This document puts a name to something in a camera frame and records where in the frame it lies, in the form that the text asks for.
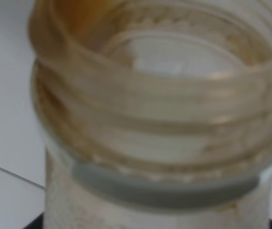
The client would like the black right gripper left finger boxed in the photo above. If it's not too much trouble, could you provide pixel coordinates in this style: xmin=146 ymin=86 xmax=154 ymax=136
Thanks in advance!
xmin=23 ymin=213 xmax=44 ymax=229

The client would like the clear drink bottle red label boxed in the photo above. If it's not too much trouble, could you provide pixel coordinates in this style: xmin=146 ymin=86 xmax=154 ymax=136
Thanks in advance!
xmin=28 ymin=0 xmax=272 ymax=229

